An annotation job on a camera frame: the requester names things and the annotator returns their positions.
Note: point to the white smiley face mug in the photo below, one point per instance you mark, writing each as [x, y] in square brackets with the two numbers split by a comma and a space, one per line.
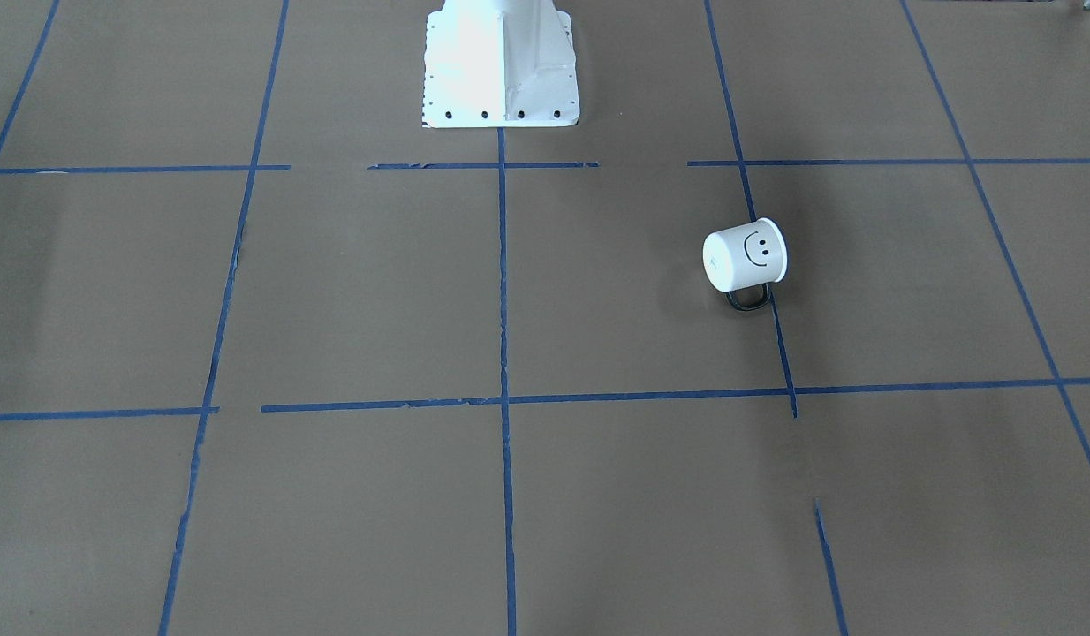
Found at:
[750, 255]

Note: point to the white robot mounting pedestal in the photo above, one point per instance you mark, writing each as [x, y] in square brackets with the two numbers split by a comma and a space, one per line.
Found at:
[499, 64]

